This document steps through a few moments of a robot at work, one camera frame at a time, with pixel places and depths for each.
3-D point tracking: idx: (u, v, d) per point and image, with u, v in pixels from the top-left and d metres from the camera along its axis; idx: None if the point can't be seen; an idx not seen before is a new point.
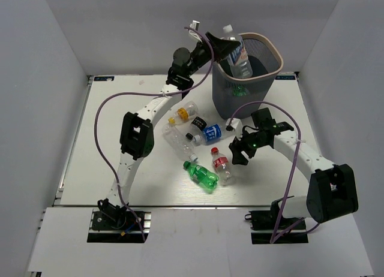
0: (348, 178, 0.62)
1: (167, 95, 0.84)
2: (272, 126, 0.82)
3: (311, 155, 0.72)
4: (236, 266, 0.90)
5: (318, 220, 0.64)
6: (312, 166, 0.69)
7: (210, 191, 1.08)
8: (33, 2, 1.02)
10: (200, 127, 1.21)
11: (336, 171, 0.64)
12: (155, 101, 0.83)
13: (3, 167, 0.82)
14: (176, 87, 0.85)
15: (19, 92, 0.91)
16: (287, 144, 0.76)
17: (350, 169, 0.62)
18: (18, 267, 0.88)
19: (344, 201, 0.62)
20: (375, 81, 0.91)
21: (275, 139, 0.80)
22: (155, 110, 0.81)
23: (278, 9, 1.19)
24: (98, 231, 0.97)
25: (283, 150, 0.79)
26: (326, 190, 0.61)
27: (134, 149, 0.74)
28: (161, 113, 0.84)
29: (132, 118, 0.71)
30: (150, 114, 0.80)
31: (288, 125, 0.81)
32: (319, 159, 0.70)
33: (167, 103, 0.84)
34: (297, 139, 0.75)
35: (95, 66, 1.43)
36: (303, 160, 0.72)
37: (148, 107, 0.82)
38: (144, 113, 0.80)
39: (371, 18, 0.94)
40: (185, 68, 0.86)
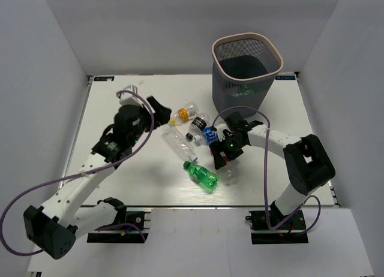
0: (318, 146, 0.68)
1: (86, 174, 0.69)
2: (244, 126, 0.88)
3: (279, 136, 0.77)
4: (236, 266, 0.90)
5: (306, 192, 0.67)
6: (283, 144, 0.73)
7: (210, 191, 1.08)
8: (33, 1, 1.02)
10: (199, 127, 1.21)
11: (306, 142, 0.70)
12: (69, 185, 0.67)
13: (3, 167, 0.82)
14: (105, 160, 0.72)
15: (18, 92, 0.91)
16: (259, 135, 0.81)
17: (317, 138, 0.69)
18: (18, 267, 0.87)
19: (321, 167, 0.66)
20: (375, 82, 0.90)
21: (249, 137, 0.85)
22: (67, 199, 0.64)
23: (279, 9, 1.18)
24: (98, 231, 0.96)
25: (258, 144, 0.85)
26: (300, 160, 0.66)
27: (45, 248, 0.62)
28: (80, 197, 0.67)
29: (35, 215, 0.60)
30: (61, 207, 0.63)
31: (258, 122, 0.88)
32: (288, 137, 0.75)
33: (87, 184, 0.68)
34: (267, 128, 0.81)
35: (95, 66, 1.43)
36: (275, 142, 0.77)
37: (59, 195, 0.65)
38: (53, 205, 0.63)
39: (372, 17, 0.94)
40: (128, 129, 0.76)
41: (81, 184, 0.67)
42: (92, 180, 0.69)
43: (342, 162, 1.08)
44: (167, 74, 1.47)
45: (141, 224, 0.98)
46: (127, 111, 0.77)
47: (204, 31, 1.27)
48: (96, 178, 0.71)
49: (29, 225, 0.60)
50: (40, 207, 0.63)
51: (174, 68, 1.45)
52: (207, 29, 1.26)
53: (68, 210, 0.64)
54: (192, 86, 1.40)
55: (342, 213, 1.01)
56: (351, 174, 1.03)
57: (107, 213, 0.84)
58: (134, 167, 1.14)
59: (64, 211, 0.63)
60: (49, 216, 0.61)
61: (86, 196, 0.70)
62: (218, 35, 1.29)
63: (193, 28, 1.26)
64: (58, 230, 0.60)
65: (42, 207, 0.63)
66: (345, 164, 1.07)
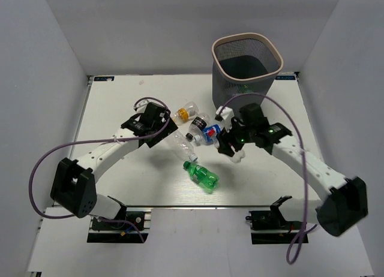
0: (362, 192, 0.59)
1: (119, 140, 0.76)
2: (268, 132, 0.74)
3: (320, 169, 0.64)
4: (236, 266, 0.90)
5: (333, 229, 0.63)
6: (323, 182, 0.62)
7: (210, 191, 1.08)
8: (33, 1, 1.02)
10: (200, 127, 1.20)
11: (349, 185, 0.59)
12: (102, 147, 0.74)
13: (3, 168, 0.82)
14: (132, 133, 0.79)
15: (18, 92, 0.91)
16: (290, 155, 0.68)
17: (363, 182, 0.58)
18: (18, 267, 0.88)
19: (357, 213, 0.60)
20: (375, 81, 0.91)
21: (274, 148, 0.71)
22: (101, 157, 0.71)
23: (278, 9, 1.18)
24: (98, 231, 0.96)
25: (283, 159, 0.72)
26: (341, 210, 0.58)
27: (68, 205, 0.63)
28: (108, 160, 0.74)
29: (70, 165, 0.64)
30: (94, 162, 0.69)
31: (285, 129, 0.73)
32: (329, 174, 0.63)
33: (117, 150, 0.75)
34: (302, 150, 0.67)
35: (95, 66, 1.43)
36: (312, 175, 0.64)
37: (93, 153, 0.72)
38: (87, 159, 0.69)
39: (372, 17, 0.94)
40: (155, 114, 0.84)
41: (112, 148, 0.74)
42: (121, 148, 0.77)
43: (342, 162, 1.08)
44: (166, 74, 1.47)
45: (141, 224, 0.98)
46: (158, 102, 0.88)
47: (204, 31, 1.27)
48: (124, 148, 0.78)
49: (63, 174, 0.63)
50: (75, 159, 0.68)
51: (174, 68, 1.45)
52: (207, 29, 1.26)
53: (99, 168, 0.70)
54: (192, 86, 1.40)
55: None
56: (351, 174, 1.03)
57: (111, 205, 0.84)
58: (134, 167, 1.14)
59: (96, 166, 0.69)
60: (84, 168, 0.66)
61: (110, 163, 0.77)
62: (218, 35, 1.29)
63: (192, 28, 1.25)
64: (89, 183, 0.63)
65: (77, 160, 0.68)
66: (345, 165, 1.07)
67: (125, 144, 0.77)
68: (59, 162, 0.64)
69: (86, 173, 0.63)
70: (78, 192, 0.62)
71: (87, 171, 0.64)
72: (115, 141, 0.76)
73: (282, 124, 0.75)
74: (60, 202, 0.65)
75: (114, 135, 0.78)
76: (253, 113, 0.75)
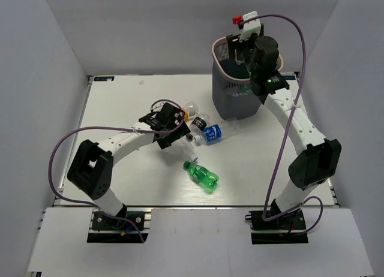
0: (335, 153, 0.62)
1: (137, 131, 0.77)
2: (267, 81, 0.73)
3: (303, 125, 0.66)
4: (236, 266, 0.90)
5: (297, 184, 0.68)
6: (304, 138, 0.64)
7: (210, 191, 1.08)
8: (33, 1, 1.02)
10: (199, 127, 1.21)
11: (326, 145, 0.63)
12: (122, 135, 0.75)
13: (3, 168, 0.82)
14: (150, 126, 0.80)
15: (18, 92, 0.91)
16: (281, 108, 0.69)
17: (339, 144, 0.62)
18: (18, 267, 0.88)
19: (324, 169, 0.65)
20: (375, 81, 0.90)
21: (267, 98, 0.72)
22: (119, 143, 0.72)
23: (279, 9, 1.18)
24: (98, 231, 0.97)
25: (273, 111, 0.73)
26: (313, 165, 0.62)
27: (84, 186, 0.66)
28: (126, 149, 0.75)
29: (90, 146, 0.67)
30: (113, 147, 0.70)
31: (284, 82, 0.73)
32: (312, 132, 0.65)
33: (135, 139, 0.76)
34: (293, 105, 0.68)
35: (95, 66, 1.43)
36: (295, 130, 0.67)
37: (113, 138, 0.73)
38: (107, 144, 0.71)
39: (372, 18, 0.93)
40: (171, 114, 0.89)
41: (131, 138, 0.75)
42: (138, 138, 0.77)
43: (343, 162, 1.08)
44: (167, 74, 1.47)
45: (141, 224, 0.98)
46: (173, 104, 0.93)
47: (204, 31, 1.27)
48: (141, 139, 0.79)
49: (83, 154, 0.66)
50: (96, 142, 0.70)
51: (174, 67, 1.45)
52: (207, 29, 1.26)
53: (117, 153, 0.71)
54: (193, 86, 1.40)
55: (342, 213, 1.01)
56: (351, 174, 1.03)
57: (113, 204, 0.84)
58: (134, 166, 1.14)
59: (116, 151, 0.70)
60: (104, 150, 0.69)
61: (126, 153, 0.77)
62: (218, 35, 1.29)
63: (192, 28, 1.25)
64: (107, 166, 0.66)
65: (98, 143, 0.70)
66: (345, 164, 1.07)
67: (141, 135, 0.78)
68: (81, 144, 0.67)
69: (106, 155, 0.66)
70: (97, 171, 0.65)
71: (107, 153, 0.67)
72: (133, 131, 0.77)
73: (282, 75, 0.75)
74: (75, 181, 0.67)
75: (132, 126, 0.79)
76: (266, 59, 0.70)
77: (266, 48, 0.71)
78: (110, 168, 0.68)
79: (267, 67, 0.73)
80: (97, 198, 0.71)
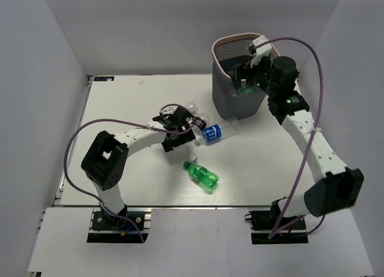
0: (356, 184, 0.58)
1: (151, 128, 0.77)
2: (286, 102, 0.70)
3: (323, 151, 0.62)
4: (236, 266, 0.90)
5: (314, 211, 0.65)
6: (323, 165, 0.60)
7: (210, 191, 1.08)
8: (33, 2, 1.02)
10: (199, 128, 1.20)
11: (347, 174, 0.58)
12: (137, 129, 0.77)
13: (3, 168, 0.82)
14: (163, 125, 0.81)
15: (18, 92, 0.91)
16: (300, 131, 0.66)
17: (362, 174, 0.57)
18: (18, 267, 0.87)
19: (342, 200, 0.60)
20: (375, 81, 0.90)
21: (285, 119, 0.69)
22: (134, 138, 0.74)
23: (278, 9, 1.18)
24: (98, 231, 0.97)
25: (292, 134, 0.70)
26: (330, 193, 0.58)
27: (96, 175, 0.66)
28: (139, 144, 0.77)
29: (107, 137, 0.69)
30: (129, 141, 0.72)
31: (304, 103, 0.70)
32: (332, 159, 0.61)
33: (147, 137, 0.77)
34: (312, 129, 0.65)
35: (95, 66, 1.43)
36: (314, 156, 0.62)
37: (128, 132, 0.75)
38: (123, 137, 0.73)
39: (372, 17, 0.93)
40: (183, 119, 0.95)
41: (146, 134, 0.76)
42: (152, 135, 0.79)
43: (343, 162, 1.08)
44: (167, 74, 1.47)
45: (141, 224, 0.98)
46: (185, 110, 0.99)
47: (204, 30, 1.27)
48: (153, 137, 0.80)
49: (99, 145, 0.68)
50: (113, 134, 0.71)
51: (174, 67, 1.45)
52: (207, 29, 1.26)
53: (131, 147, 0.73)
54: (193, 86, 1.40)
55: (342, 213, 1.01)
56: None
57: (116, 202, 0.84)
58: (134, 166, 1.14)
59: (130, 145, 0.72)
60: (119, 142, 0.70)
61: (137, 149, 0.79)
62: (218, 35, 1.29)
63: (192, 28, 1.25)
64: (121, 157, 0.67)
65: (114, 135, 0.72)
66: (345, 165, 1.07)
67: (155, 133, 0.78)
68: (98, 134, 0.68)
69: (122, 145, 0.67)
70: (111, 160, 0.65)
71: (122, 145, 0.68)
72: (147, 128, 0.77)
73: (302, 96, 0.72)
74: (89, 171, 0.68)
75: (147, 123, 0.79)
76: (283, 78, 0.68)
77: (284, 68, 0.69)
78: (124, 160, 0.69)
79: (285, 86, 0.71)
80: (108, 188, 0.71)
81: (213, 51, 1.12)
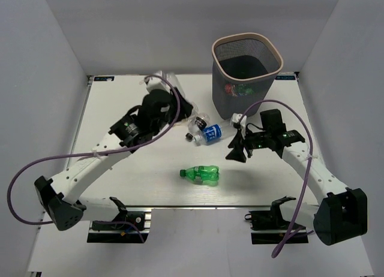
0: (360, 204, 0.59)
1: (98, 155, 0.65)
2: (282, 136, 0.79)
3: (323, 175, 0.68)
4: (236, 266, 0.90)
5: (326, 241, 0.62)
6: (324, 187, 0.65)
7: (215, 184, 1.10)
8: (33, 2, 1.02)
10: (200, 127, 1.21)
11: (349, 195, 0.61)
12: (81, 162, 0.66)
13: (3, 168, 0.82)
14: (119, 144, 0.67)
15: (18, 92, 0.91)
16: (298, 158, 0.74)
17: (363, 193, 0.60)
18: (18, 267, 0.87)
19: (352, 225, 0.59)
20: (375, 81, 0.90)
21: (284, 150, 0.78)
22: (75, 178, 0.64)
23: (278, 9, 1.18)
24: (98, 231, 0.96)
25: (291, 162, 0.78)
26: (337, 214, 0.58)
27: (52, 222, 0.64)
28: (91, 174, 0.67)
29: (44, 184, 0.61)
30: (67, 184, 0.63)
31: (299, 135, 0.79)
32: (331, 181, 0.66)
33: (98, 165, 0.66)
34: (309, 156, 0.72)
35: (95, 66, 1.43)
36: (314, 180, 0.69)
37: (69, 171, 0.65)
38: (62, 181, 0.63)
39: (372, 17, 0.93)
40: (155, 114, 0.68)
41: (93, 164, 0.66)
42: (102, 163, 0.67)
43: (344, 162, 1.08)
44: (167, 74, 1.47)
45: (141, 224, 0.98)
46: (161, 93, 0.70)
47: (204, 30, 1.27)
48: (109, 160, 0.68)
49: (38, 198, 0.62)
50: (50, 179, 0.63)
51: (174, 68, 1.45)
52: (207, 29, 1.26)
53: (73, 190, 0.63)
54: (192, 86, 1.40)
55: None
56: (351, 174, 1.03)
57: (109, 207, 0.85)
58: (134, 167, 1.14)
59: (69, 190, 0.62)
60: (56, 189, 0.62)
61: (99, 171, 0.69)
62: (218, 35, 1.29)
63: (192, 28, 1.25)
64: (62, 206, 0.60)
65: (52, 180, 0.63)
66: (345, 165, 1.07)
67: (107, 157, 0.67)
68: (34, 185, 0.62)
69: (58, 196, 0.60)
70: (51, 213, 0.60)
71: (57, 195, 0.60)
72: (94, 156, 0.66)
73: (297, 131, 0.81)
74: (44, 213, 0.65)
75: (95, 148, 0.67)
76: (270, 119, 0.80)
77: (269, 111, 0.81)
78: (69, 203, 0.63)
79: (276, 126, 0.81)
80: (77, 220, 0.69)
81: (213, 51, 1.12)
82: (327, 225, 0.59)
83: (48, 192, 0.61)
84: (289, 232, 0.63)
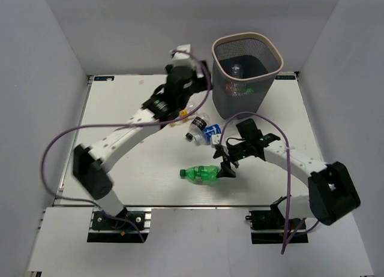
0: (345, 177, 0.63)
1: (134, 126, 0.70)
2: (259, 139, 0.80)
3: (302, 159, 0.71)
4: (236, 266, 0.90)
5: (328, 222, 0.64)
6: (307, 169, 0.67)
7: (215, 184, 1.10)
8: (33, 1, 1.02)
10: (200, 127, 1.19)
11: (331, 169, 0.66)
12: (117, 133, 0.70)
13: (3, 167, 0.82)
14: (152, 116, 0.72)
15: (18, 92, 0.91)
16: (278, 154, 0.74)
17: (343, 166, 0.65)
18: (18, 268, 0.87)
19: (346, 199, 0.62)
20: (375, 81, 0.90)
21: (265, 152, 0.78)
22: (113, 145, 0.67)
23: (278, 9, 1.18)
24: (98, 231, 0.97)
25: (275, 162, 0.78)
26: (325, 190, 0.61)
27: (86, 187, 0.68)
28: (125, 147, 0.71)
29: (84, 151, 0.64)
30: (105, 151, 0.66)
31: (274, 135, 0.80)
32: (311, 162, 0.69)
33: (132, 137, 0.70)
34: (287, 148, 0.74)
35: (95, 65, 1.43)
36: (296, 166, 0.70)
37: (107, 140, 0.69)
38: (100, 148, 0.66)
39: (372, 17, 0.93)
40: (178, 91, 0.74)
41: (127, 135, 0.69)
42: (137, 134, 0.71)
43: (344, 162, 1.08)
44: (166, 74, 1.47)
45: (141, 224, 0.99)
46: (182, 71, 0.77)
47: (204, 30, 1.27)
48: (141, 133, 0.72)
49: (75, 165, 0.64)
50: (88, 147, 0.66)
51: None
52: (207, 28, 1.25)
53: (111, 157, 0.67)
54: None
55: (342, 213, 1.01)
56: (351, 174, 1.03)
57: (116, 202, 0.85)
58: (134, 167, 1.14)
59: (108, 157, 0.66)
60: (94, 157, 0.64)
61: (131, 145, 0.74)
62: (218, 34, 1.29)
63: (193, 27, 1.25)
64: (100, 172, 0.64)
65: (90, 148, 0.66)
66: (345, 164, 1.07)
67: (141, 129, 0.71)
68: (74, 150, 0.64)
69: (98, 161, 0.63)
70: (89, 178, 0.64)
71: (98, 162, 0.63)
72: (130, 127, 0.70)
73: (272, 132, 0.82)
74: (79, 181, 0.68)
75: (132, 119, 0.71)
76: (245, 129, 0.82)
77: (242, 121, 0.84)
78: (106, 168, 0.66)
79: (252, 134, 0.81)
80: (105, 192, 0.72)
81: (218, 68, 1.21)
82: (323, 205, 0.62)
83: (88, 157, 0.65)
84: (287, 227, 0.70)
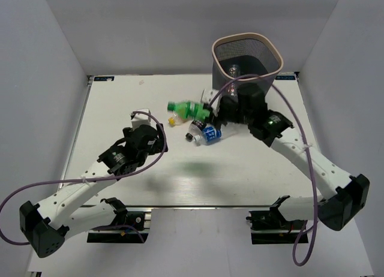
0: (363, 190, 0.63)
1: (87, 180, 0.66)
2: (268, 123, 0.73)
3: (325, 167, 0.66)
4: (236, 266, 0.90)
5: (329, 226, 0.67)
6: (330, 181, 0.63)
7: (215, 183, 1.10)
8: (33, 2, 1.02)
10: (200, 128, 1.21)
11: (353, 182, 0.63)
12: (68, 189, 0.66)
13: (3, 167, 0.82)
14: (107, 171, 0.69)
15: (18, 92, 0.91)
16: (294, 150, 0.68)
17: (366, 180, 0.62)
18: (18, 267, 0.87)
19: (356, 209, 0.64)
20: (375, 81, 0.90)
21: (274, 139, 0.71)
22: (63, 203, 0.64)
23: (278, 9, 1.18)
24: (98, 231, 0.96)
25: (284, 152, 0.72)
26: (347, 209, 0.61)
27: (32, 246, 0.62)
28: (77, 202, 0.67)
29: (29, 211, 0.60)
30: (54, 209, 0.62)
31: (285, 119, 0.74)
32: (334, 172, 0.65)
33: (86, 192, 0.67)
34: (306, 146, 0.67)
35: (95, 65, 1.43)
36: (317, 174, 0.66)
37: (57, 196, 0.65)
38: (48, 206, 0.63)
39: (372, 17, 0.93)
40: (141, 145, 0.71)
41: (79, 191, 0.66)
42: (91, 188, 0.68)
43: (343, 162, 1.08)
44: (166, 74, 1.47)
45: (141, 224, 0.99)
46: (146, 129, 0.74)
47: (204, 30, 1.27)
48: (97, 187, 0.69)
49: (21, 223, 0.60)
50: (37, 204, 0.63)
51: (173, 67, 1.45)
52: (207, 28, 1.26)
53: (60, 216, 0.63)
54: (192, 86, 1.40)
55: None
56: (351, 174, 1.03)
57: (105, 216, 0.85)
58: None
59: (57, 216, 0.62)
60: (41, 217, 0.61)
61: (84, 199, 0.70)
62: (218, 35, 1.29)
63: (193, 28, 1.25)
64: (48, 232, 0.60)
65: (39, 204, 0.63)
66: (345, 164, 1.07)
67: (95, 183, 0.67)
68: (20, 208, 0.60)
69: (45, 221, 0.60)
70: (34, 238, 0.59)
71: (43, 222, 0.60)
72: (83, 181, 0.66)
73: (281, 114, 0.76)
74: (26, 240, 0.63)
75: (84, 174, 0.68)
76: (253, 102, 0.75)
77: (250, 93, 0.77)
78: (54, 227, 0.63)
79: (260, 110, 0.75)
80: (55, 249, 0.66)
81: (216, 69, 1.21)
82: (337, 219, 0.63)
83: (35, 216, 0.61)
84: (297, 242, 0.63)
